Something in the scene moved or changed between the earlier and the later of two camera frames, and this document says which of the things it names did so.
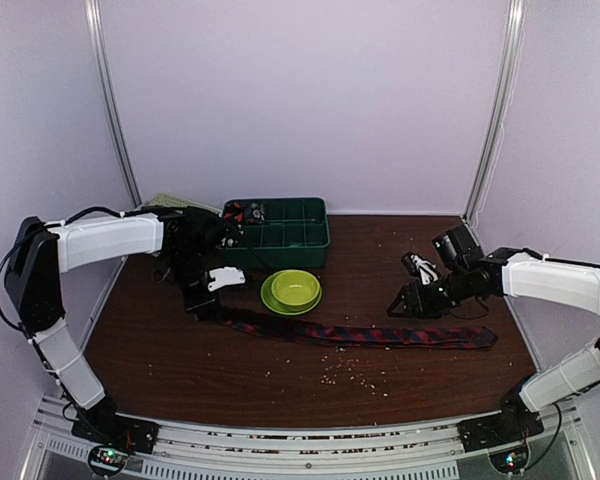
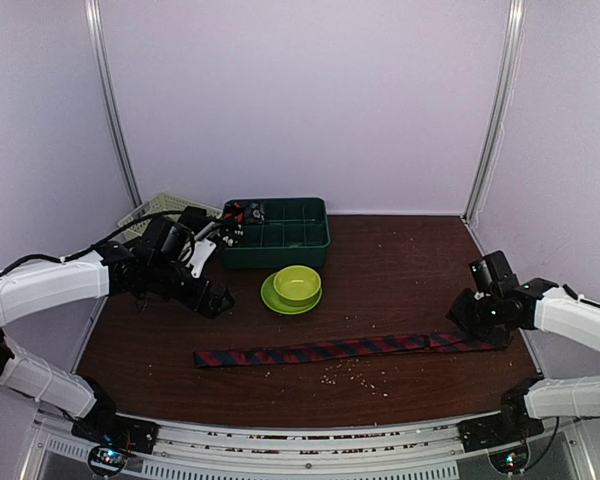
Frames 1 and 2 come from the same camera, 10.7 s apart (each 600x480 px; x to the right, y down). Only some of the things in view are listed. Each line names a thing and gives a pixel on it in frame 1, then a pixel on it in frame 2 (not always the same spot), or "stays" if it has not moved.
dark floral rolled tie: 255,212 stays
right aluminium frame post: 515,23 stays
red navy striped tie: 421,336 → 450,342
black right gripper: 408,292 → 456,315
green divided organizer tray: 294,234 stays
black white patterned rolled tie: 231,236 stays
